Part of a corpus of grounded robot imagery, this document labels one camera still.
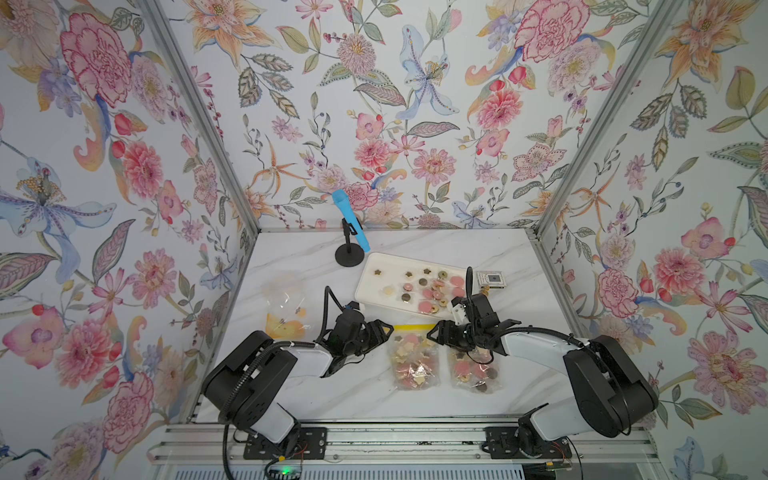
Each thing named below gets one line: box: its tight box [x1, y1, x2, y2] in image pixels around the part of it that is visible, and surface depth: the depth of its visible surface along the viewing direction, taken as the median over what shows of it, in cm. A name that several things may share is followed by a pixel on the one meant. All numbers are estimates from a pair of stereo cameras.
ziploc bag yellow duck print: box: [264, 277, 310, 341], surface depth 95 cm
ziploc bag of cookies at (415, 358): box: [391, 324, 441, 391], surface depth 88 cm
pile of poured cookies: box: [383, 268, 466, 315], surface depth 105 cm
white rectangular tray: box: [354, 252, 467, 319], surface depth 106 cm
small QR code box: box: [476, 270, 507, 289], surface depth 106 cm
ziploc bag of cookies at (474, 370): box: [448, 346, 502, 394], surface depth 83 cm
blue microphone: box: [332, 189, 371, 253], surface depth 99 cm
